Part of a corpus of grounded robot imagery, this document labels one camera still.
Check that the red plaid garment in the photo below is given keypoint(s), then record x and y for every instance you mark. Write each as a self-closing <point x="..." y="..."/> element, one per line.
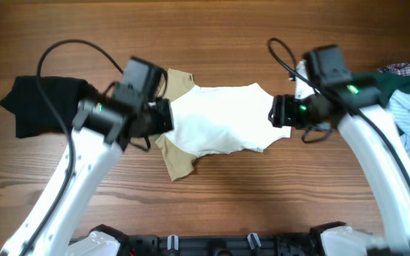
<point x="402" y="69"/>

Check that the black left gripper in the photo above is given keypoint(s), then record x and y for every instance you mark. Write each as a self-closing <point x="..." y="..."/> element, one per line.
<point x="164" y="122"/>

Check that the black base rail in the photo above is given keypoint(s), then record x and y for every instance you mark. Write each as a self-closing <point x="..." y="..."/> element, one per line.
<point x="215" y="243"/>

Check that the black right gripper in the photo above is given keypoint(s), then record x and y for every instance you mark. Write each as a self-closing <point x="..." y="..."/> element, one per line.
<point x="280" y="114"/>

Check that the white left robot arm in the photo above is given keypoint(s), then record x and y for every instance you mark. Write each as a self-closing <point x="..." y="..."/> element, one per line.
<point x="102" y="129"/>

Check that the black folded garment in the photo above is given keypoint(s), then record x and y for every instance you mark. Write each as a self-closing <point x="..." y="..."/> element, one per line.
<point x="33" y="117"/>

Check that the white beige garment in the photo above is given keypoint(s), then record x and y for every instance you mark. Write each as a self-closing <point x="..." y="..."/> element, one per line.
<point x="214" y="120"/>

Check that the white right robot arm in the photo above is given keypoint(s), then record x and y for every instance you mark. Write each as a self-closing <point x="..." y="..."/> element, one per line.
<point x="353" y="106"/>

